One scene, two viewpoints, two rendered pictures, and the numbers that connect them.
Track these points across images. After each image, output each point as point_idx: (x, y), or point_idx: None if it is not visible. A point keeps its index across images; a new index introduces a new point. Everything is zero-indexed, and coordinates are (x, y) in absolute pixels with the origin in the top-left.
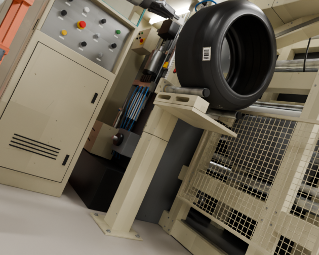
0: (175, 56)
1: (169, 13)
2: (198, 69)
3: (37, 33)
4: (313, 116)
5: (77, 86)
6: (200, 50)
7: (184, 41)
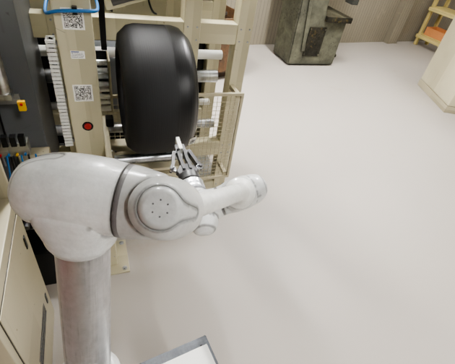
0: (141, 146)
1: (189, 157)
2: None
3: None
4: None
5: (21, 264)
6: (186, 141)
7: (159, 137)
